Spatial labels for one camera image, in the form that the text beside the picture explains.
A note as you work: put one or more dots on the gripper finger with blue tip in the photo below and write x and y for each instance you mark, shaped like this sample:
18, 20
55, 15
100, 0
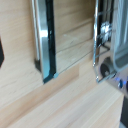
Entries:
1, 53

